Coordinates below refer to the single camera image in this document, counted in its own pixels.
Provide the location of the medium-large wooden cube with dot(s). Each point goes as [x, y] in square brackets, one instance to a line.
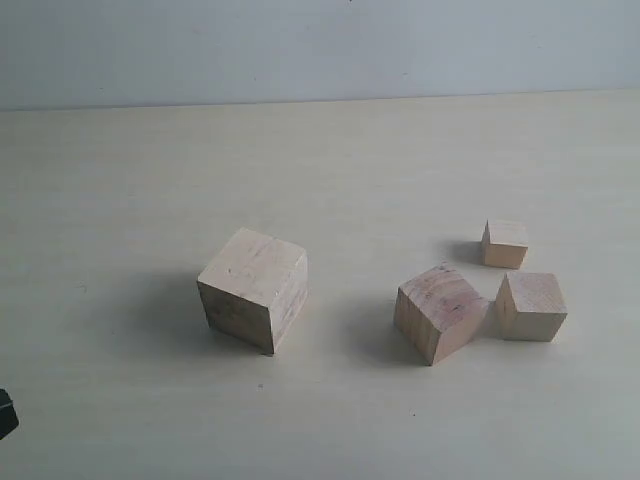
[439, 312]

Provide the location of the black object at left edge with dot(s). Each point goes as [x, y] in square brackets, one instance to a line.
[8, 417]

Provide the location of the medium wooden cube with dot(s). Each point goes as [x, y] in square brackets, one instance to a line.
[530, 306]

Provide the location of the small wooden cube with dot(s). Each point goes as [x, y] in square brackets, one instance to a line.
[504, 244]

